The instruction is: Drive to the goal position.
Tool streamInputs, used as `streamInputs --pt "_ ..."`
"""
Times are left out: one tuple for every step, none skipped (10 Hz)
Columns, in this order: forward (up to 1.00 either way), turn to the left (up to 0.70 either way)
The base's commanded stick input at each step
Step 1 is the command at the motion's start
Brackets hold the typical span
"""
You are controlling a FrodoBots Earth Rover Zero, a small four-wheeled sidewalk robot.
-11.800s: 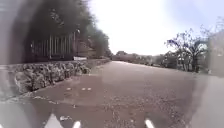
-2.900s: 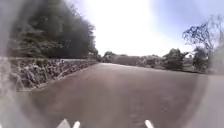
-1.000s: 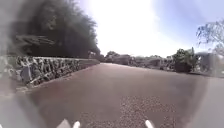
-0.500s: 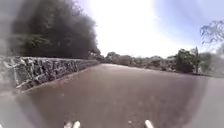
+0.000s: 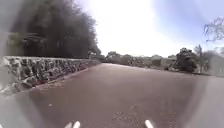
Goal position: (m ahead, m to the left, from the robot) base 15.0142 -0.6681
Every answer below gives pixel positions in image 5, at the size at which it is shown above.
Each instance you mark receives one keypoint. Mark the reddish brown asphalt road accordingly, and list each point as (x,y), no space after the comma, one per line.
(120,93)

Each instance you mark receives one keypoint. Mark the row of dark trees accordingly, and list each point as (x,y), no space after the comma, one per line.
(56,30)

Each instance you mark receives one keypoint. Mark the robot's own part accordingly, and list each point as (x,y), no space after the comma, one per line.
(74,125)
(149,124)

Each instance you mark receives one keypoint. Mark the dark green tree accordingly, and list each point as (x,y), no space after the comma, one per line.
(185,60)

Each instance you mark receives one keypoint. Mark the bare branched tree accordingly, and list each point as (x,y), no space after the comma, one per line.
(215,30)

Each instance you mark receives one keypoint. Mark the grey stone wall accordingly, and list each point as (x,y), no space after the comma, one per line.
(36,70)

